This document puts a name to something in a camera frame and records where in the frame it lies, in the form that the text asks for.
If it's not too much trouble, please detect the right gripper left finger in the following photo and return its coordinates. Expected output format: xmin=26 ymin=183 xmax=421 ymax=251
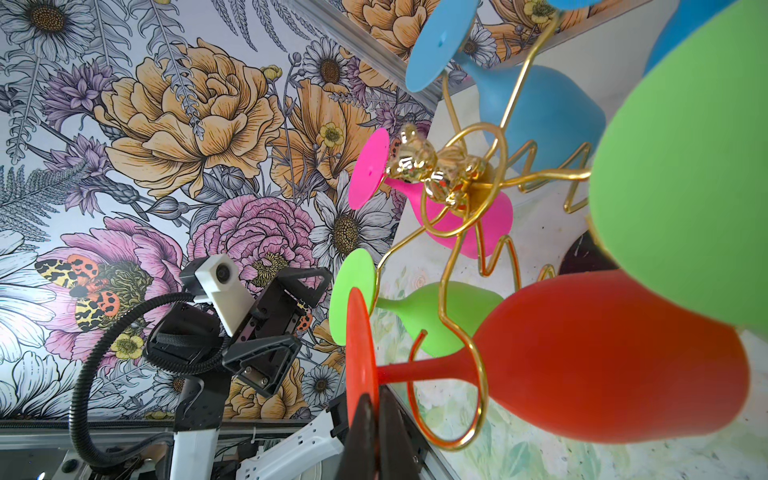
xmin=335 ymin=393 xmax=378 ymax=480

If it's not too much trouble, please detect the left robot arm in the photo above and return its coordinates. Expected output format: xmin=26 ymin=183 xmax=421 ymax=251
xmin=69 ymin=255 xmax=351 ymax=479

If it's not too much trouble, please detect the green wine glass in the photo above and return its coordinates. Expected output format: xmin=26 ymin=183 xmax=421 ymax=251
xmin=589 ymin=1 xmax=767 ymax=335
xmin=328 ymin=249 xmax=503 ymax=357

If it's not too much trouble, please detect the gold wire glass rack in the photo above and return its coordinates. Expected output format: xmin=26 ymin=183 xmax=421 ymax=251
xmin=370 ymin=11 xmax=595 ymax=452

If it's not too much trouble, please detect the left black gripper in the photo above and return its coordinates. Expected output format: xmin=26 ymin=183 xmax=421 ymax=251
xmin=146 ymin=267 xmax=333 ymax=397

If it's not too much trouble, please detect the pink wine glass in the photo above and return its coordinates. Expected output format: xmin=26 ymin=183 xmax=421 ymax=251
xmin=348 ymin=128 xmax=514 ymax=259

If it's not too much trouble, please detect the left blue wine glass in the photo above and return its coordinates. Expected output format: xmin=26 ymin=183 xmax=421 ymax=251
xmin=405 ymin=1 xmax=606 ymax=172

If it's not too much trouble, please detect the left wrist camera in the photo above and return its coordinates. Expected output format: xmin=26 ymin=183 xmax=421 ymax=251
xmin=180 ymin=254 xmax=255 ymax=337

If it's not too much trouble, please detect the aluminium front rail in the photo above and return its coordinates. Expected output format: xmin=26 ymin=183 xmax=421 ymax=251
xmin=1 ymin=413 xmax=347 ymax=479

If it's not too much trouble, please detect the red wine glass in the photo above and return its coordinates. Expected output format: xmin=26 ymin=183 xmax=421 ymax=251
xmin=346 ymin=269 xmax=751 ymax=445

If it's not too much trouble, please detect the blue wine glass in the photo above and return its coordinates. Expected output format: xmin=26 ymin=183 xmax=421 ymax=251
xmin=553 ymin=0 xmax=733 ymax=78
xmin=405 ymin=1 xmax=606 ymax=172

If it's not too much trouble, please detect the right blue wine glass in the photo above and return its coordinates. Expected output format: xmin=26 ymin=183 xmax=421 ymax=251
xmin=553 ymin=0 xmax=733 ymax=78

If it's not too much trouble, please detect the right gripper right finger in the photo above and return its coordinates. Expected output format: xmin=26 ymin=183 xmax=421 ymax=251
xmin=378 ymin=400 xmax=419 ymax=480

